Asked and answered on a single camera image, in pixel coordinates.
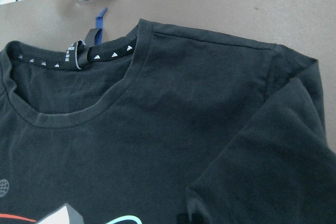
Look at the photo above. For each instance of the black graphic t-shirt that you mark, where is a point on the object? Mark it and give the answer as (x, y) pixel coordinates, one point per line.
(167, 124)

